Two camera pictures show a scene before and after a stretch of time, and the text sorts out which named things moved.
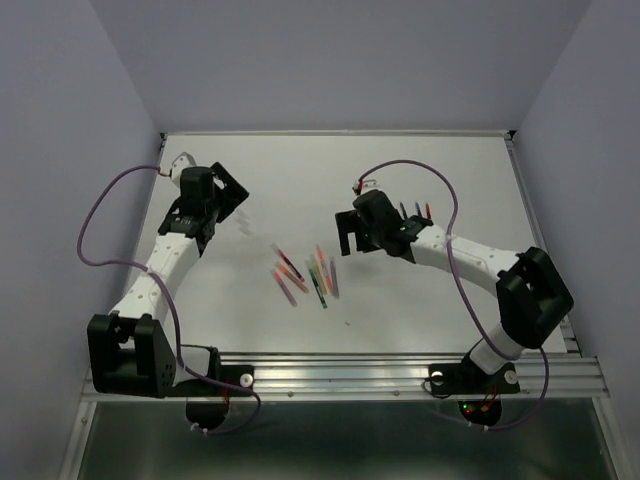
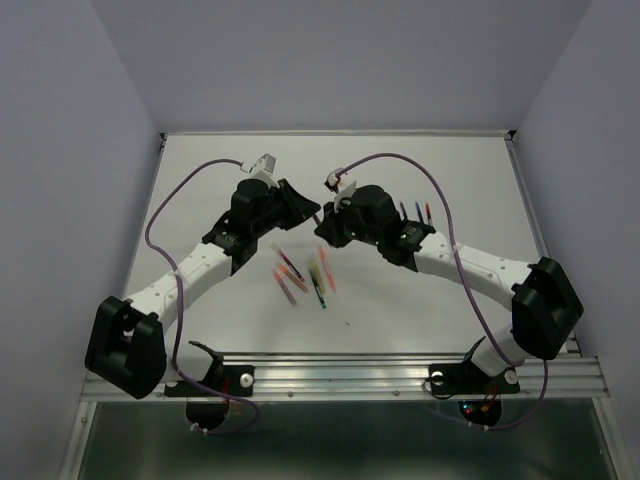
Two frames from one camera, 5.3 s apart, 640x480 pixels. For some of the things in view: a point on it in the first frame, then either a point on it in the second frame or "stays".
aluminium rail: [375, 376] stays
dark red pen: [288, 262] stays
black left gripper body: [213, 207] → [276, 214]
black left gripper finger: [233, 194] → [299, 207]
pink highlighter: [285, 287] stays
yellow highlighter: [318, 275] stays
